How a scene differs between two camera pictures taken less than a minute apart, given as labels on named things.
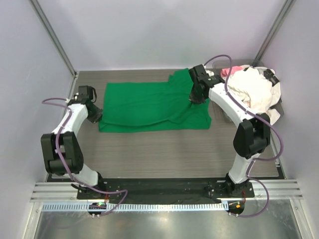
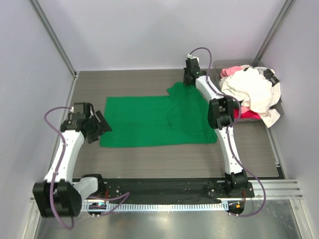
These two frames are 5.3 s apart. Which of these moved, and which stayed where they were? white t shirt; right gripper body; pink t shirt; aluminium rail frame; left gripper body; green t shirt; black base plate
Moved: left gripper body; green t shirt; right gripper body
Stayed: black base plate; pink t shirt; aluminium rail frame; white t shirt
